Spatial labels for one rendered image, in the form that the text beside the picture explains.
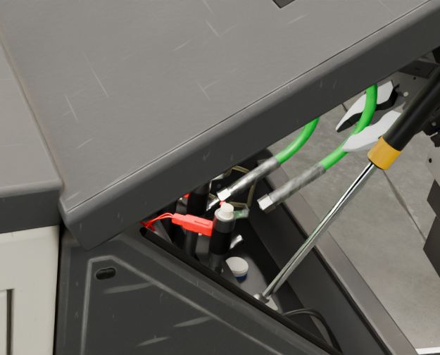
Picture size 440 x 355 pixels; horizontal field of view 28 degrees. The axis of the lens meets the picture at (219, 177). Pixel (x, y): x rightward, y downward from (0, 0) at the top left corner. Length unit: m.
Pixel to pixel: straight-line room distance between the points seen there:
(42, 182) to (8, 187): 0.02
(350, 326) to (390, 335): 0.08
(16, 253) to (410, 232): 2.55
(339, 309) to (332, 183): 1.82
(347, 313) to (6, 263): 0.84
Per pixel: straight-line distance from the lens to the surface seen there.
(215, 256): 1.15
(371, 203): 3.11
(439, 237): 1.75
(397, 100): 1.15
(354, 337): 1.34
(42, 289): 0.59
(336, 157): 1.14
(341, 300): 1.34
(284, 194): 1.13
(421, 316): 2.76
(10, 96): 0.61
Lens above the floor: 1.83
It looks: 37 degrees down
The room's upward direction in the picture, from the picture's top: 11 degrees clockwise
